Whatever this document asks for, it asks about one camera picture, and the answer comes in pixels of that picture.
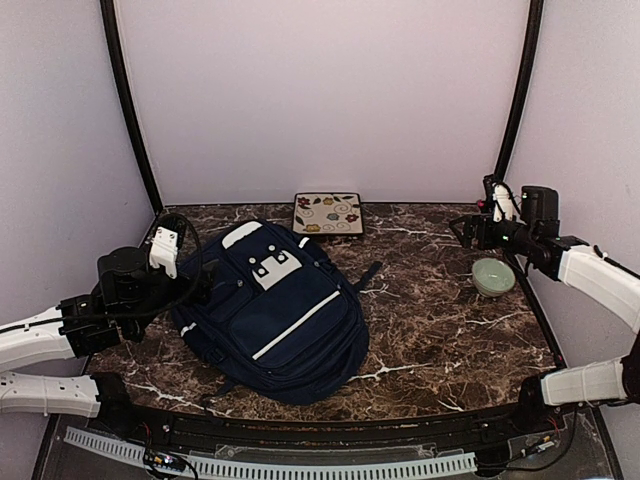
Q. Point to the right black frame post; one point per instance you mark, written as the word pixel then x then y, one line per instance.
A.
pixel 525 70

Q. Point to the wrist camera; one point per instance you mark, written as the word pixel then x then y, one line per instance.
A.
pixel 168 234
pixel 533 204

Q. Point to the left black frame post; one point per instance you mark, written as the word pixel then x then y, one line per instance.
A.
pixel 126 101

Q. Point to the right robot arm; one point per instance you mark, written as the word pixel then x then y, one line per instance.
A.
pixel 595 283

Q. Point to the black front rail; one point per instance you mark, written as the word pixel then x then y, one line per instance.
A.
pixel 350 418

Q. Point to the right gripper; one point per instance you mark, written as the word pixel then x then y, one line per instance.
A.
pixel 485 221

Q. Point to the white slotted cable duct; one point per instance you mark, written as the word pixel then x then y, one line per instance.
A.
pixel 238 462

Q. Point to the floral pattern notebook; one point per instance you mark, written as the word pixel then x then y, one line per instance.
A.
pixel 326 213

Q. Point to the green ceramic bowl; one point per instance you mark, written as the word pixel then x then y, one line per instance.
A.
pixel 492 277

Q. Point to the navy blue student backpack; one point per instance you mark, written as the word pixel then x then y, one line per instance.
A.
pixel 279 319

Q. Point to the black frame post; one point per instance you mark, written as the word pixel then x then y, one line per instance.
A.
pixel 525 70
pixel 126 101

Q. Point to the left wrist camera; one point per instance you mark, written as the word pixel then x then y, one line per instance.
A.
pixel 168 234

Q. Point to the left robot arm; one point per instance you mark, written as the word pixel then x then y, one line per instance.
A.
pixel 37 339

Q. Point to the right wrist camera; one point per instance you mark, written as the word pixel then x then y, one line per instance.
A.
pixel 533 204

